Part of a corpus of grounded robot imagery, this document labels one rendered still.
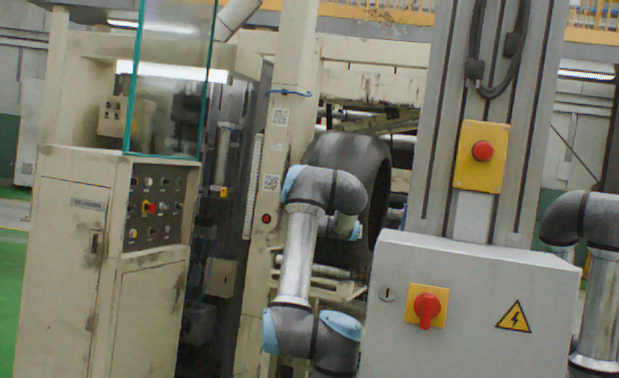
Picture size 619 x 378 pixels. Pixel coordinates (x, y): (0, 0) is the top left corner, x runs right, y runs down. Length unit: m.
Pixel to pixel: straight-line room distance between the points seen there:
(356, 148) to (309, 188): 0.84
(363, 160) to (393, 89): 0.53
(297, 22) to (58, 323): 1.56
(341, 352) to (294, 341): 0.12
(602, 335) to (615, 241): 0.22
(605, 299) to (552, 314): 0.53
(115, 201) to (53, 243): 0.31
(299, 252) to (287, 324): 0.20
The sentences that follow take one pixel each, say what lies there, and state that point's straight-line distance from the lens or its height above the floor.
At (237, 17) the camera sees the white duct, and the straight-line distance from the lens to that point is 3.35.
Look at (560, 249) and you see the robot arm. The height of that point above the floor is 1.21.
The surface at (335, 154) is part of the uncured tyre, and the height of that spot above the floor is 1.38.
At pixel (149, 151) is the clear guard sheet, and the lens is 2.53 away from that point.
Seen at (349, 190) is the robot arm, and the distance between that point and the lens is 1.82.
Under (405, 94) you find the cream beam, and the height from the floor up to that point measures 1.69.
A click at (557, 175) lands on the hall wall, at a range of 11.95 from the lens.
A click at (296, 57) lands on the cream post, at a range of 2.87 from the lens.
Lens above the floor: 1.35
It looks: 3 degrees down
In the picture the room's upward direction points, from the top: 8 degrees clockwise
